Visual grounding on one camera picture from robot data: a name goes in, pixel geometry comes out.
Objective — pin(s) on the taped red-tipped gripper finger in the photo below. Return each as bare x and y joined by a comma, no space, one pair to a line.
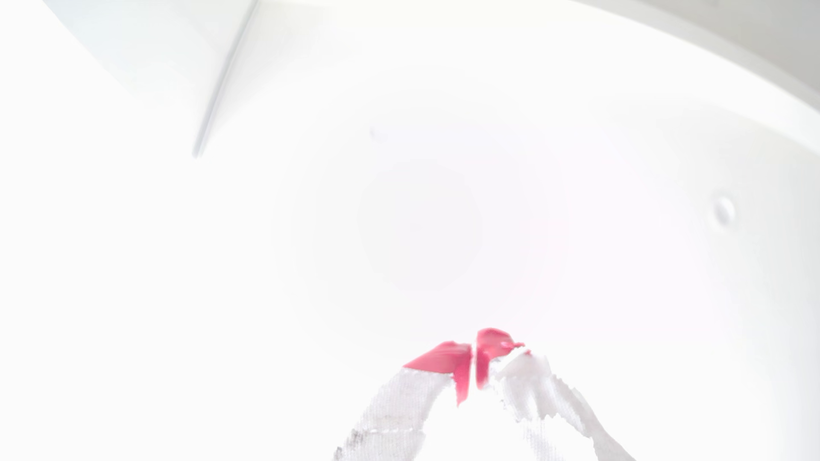
410,403
538,390

